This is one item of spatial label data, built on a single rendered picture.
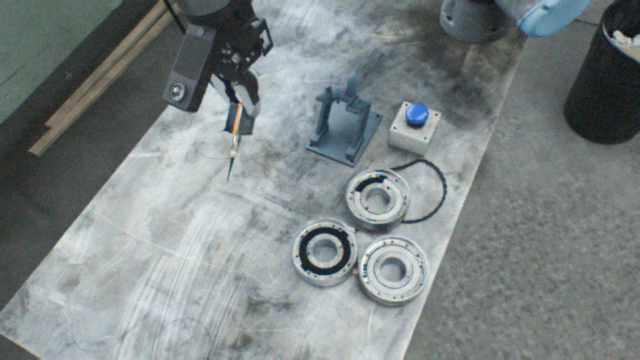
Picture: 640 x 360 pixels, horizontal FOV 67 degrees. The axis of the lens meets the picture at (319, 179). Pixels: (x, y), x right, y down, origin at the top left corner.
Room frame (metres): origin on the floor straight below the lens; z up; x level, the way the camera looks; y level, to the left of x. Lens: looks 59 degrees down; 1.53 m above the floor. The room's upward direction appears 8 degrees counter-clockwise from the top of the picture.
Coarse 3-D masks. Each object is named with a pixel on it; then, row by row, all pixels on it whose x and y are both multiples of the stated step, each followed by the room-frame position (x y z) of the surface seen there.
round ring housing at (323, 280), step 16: (304, 224) 0.34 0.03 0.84; (320, 224) 0.34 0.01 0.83; (336, 224) 0.34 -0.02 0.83; (320, 240) 0.31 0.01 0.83; (336, 240) 0.31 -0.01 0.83; (352, 240) 0.30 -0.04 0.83; (336, 256) 0.28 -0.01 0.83; (352, 256) 0.28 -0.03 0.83; (304, 272) 0.26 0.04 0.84; (336, 272) 0.26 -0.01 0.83
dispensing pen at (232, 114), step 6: (234, 102) 0.50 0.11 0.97; (240, 102) 0.51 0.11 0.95; (234, 108) 0.49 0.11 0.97; (228, 114) 0.49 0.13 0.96; (234, 114) 0.48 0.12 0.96; (228, 120) 0.48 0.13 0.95; (234, 120) 0.48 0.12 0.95; (228, 126) 0.47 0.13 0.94; (234, 126) 0.47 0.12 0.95; (228, 132) 0.47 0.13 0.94; (234, 138) 0.47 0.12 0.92; (240, 138) 0.47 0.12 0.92; (234, 144) 0.46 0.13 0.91; (234, 150) 0.45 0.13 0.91; (234, 156) 0.45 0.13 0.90; (228, 174) 0.43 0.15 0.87; (228, 180) 0.42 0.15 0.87
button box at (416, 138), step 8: (408, 104) 0.54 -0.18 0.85; (400, 112) 0.53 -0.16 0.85; (432, 112) 0.52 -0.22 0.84; (400, 120) 0.51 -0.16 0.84; (432, 120) 0.50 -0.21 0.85; (392, 128) 0.50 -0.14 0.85; (400, 128) 0.49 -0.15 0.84; (408, 128) 0.49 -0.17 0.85; (416, 128) 0.49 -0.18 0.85; (424, 128) 0.49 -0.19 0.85; (432, 128) 0.49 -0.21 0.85; (392, 136) 0.49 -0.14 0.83; (400, 136) 0.48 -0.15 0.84; (408, 136) 0.48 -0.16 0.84; (416, 136) 0.47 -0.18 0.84; (424, 136) 0.47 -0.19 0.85; (432, 136) 0.48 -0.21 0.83; (392, 144) 0.49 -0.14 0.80; (400, 144) 0.48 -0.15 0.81; (408, 144) 0.47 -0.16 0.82; (416, 144) 0.47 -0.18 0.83; (424, 144) 0.46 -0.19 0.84; (416, 152) 0.47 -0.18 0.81; (424, 152) 0.46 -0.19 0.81
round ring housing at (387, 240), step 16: (384, 240) 0.30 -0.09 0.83; (400, 240) 0.29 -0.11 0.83; (368, 256) 0.28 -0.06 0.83; (384, 256) 0.27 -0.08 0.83; (400, 256) 0.27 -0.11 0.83; (416, 256) 0.26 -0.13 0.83; (368, 288) 0.22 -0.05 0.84; (416, 288) 0.21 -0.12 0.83; (384, 304) 0.20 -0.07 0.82; (400, 304) 0.20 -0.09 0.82
